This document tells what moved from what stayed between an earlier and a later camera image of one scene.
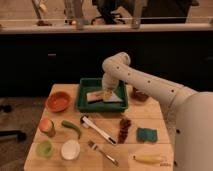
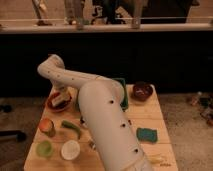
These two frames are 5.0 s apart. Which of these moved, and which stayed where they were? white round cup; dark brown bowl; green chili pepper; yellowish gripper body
Moved: yellowish gripper body
Stayed: green chili pepper; dark brown bowl; white round cup
